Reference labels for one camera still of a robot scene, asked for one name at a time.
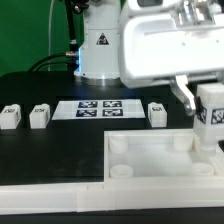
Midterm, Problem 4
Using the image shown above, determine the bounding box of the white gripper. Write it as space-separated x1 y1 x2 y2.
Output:
119 0 224 116

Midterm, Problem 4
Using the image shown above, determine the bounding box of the white square table top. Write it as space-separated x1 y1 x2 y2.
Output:
104 129 220 179

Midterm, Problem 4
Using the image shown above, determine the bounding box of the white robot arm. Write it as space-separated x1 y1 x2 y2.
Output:
74 0 224 115

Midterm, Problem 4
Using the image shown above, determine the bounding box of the white right fence bar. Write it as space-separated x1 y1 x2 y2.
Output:
211 144 224 176

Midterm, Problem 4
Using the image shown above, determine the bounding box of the white fence bar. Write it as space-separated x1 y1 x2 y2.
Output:
211 144 224 176
0 176 224 215

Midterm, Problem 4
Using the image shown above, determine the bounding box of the white fiducial marker sheet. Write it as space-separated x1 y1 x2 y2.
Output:
53 99 145 120

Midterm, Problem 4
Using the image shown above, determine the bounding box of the white front fence bar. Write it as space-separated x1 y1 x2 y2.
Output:
0 176 224 215

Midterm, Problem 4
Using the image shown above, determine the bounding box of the black cable bundle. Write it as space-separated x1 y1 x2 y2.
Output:
28 51 81 72

